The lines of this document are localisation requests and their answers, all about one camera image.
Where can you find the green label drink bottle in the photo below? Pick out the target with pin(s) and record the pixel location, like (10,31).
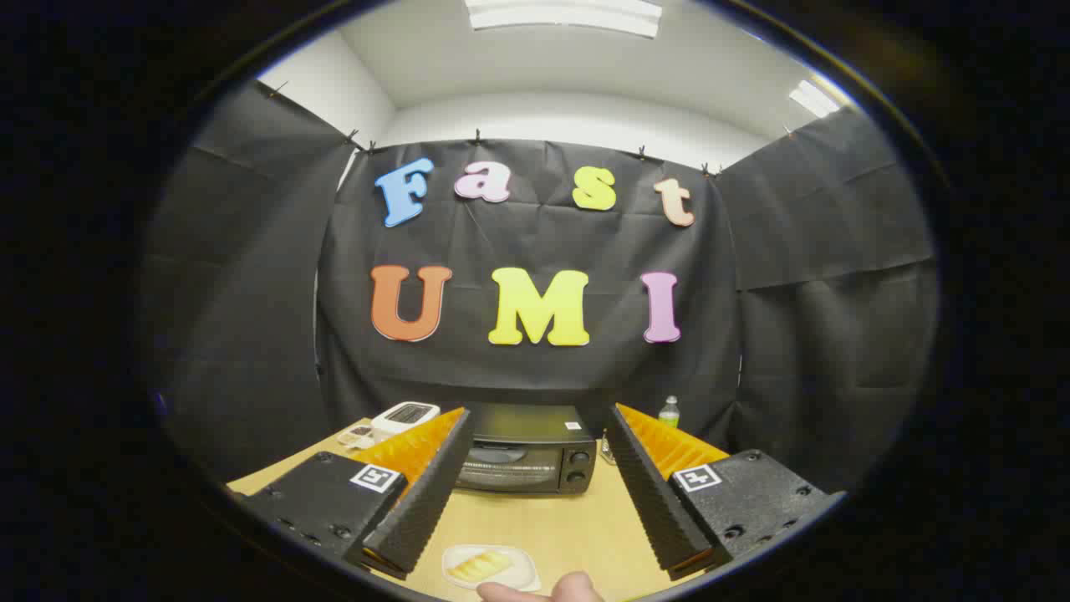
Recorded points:
(669,414)

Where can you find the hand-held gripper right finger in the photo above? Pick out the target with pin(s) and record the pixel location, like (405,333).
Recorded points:
(656,502)

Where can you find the white plate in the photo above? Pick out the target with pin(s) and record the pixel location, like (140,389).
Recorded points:
(522,573)

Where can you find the white pop-up toaster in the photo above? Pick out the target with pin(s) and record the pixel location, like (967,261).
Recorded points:
(405,415)

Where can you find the black toaster oven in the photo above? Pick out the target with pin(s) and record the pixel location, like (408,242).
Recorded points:
(535,426)

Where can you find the small ceiling light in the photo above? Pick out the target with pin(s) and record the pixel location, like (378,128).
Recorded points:
(812,99)

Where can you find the long ceiling light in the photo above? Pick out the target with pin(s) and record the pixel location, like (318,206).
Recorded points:
(564,17)

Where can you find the ridged yellow bread roll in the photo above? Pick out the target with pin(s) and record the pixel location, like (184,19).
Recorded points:
(478,568)

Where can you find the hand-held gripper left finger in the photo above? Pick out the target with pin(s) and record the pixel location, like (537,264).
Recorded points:
(418,502)

